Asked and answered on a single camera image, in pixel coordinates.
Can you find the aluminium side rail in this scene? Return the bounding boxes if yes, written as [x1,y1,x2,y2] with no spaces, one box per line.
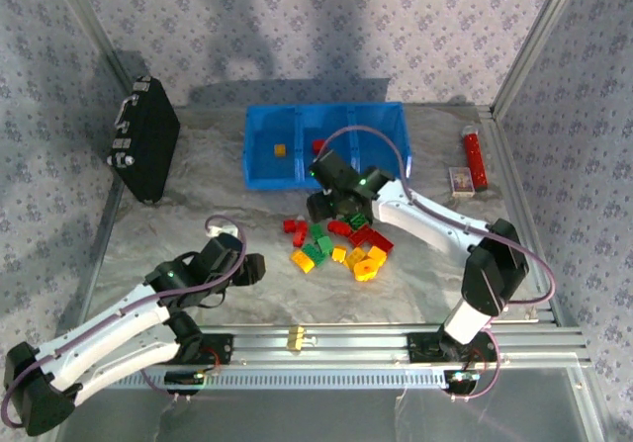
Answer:
[475,105,565,327]
[56,179,125,334]

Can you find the long yellow lego brick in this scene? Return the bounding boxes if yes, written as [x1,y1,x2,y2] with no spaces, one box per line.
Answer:
[290,248,317,274]

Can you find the small circuit board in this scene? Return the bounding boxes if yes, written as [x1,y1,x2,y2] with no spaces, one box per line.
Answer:
[443,368,482,393]
[163,370,207,390]

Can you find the red glitter tube white cap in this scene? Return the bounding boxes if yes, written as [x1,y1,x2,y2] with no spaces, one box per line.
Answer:
[460,125,490,192]

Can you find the slotted grey cable duct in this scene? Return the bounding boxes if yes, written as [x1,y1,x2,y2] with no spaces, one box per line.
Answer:
[106,365,496,390]

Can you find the aluminium frame rail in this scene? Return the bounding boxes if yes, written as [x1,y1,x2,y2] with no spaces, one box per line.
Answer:
[197,323,592,370]

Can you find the white cable connector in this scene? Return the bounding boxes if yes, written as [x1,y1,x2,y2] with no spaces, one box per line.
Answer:
[205,216,247,239]

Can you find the yellow round lego piece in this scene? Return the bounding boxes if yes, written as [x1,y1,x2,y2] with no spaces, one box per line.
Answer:
[353,257,382,283]

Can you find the black case with silver latches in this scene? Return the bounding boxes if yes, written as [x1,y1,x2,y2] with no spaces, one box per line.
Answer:
[107,75,182,205]

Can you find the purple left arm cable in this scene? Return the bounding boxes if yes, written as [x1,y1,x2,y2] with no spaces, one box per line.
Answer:
[0,223,248,428]

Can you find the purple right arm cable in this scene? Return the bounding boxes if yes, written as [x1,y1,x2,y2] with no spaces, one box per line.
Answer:
[320,124,556,309]

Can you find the blue three-compartment plastic container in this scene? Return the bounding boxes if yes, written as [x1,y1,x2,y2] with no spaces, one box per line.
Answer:
[243,101,414,192]

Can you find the red sloped lego brick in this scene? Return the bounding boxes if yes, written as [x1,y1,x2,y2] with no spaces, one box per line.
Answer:
[368,230,396,254]

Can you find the yellow clip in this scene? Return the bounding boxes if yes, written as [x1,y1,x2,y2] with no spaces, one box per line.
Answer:
[286,326,317,352]

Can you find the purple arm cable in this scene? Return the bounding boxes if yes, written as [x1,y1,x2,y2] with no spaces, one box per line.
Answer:
[320,124,556,309]
[0,223,248,428]

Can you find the small card box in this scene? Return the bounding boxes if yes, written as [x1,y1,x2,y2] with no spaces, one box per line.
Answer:
[448,166,477,198]

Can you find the large red lego brick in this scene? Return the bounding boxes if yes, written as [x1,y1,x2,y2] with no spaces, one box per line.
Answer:
[348,224,380,249]

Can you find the aluminium frame post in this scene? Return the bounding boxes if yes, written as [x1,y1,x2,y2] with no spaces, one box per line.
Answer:
[48,0,131,87]
[494,0,588,117]

